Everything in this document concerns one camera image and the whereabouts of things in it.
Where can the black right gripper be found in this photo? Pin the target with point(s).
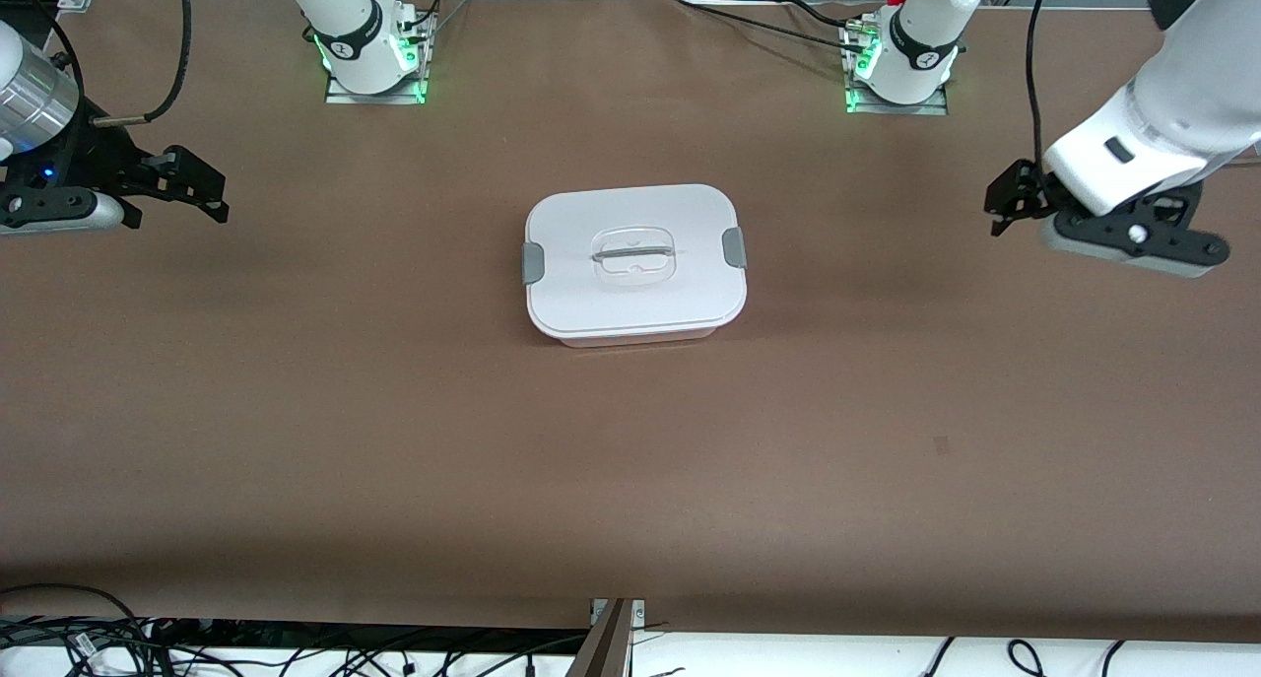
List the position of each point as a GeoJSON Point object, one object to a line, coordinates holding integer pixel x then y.
{"type": "Point", "coordinates": [100, 152]}

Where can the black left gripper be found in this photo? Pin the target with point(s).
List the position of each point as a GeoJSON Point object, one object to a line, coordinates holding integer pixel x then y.
{"type": "Point", "coordinates": [1016, 193]}

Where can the white box lid gray clips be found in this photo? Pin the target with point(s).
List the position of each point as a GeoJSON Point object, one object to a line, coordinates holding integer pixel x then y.
{"type": "Point", "coordinates": [630, 303]}

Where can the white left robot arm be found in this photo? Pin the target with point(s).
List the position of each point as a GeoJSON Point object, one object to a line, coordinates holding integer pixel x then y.
{"type": "Point", "coordinates": [1182, 96]}

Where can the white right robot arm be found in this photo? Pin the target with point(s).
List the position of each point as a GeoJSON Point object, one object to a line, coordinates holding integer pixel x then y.
{"type": "Point", "coordinates": [345, 17]}

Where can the pink plastic storage box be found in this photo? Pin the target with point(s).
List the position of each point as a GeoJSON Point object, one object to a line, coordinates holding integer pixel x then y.
{"type": "Point", "coordinates": [630, 340]}

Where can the brown table cover sheet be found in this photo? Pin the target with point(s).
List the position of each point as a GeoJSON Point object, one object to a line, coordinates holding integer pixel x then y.
{"type": "Point", "coordinates": [630, 480]}

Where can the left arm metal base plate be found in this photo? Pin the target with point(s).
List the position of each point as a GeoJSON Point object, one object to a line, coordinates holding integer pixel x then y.
{"type": "Point", "coordinates": [926, 108]}

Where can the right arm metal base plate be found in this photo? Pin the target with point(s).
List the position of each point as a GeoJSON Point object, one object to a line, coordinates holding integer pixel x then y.
{"type": "Point", "coordinates": [394, 96]}

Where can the small metal bracket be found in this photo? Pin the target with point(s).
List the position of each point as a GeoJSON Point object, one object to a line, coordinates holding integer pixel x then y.
{"type": "Point", "coordinates": [638, 610]}

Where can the brown wooden post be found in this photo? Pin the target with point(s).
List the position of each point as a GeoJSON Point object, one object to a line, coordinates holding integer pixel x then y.
{"type": "Point", "coordinates": [603, 647]}

